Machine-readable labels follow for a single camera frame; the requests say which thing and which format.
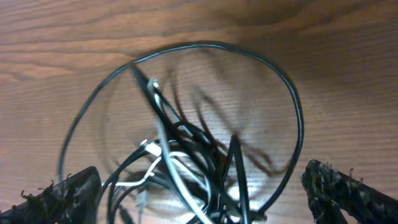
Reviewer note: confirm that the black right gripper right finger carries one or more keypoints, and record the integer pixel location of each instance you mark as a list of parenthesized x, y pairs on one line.
[(330, 192)]

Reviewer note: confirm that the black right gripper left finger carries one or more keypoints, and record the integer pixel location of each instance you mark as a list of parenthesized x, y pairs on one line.
[(73, 200)]

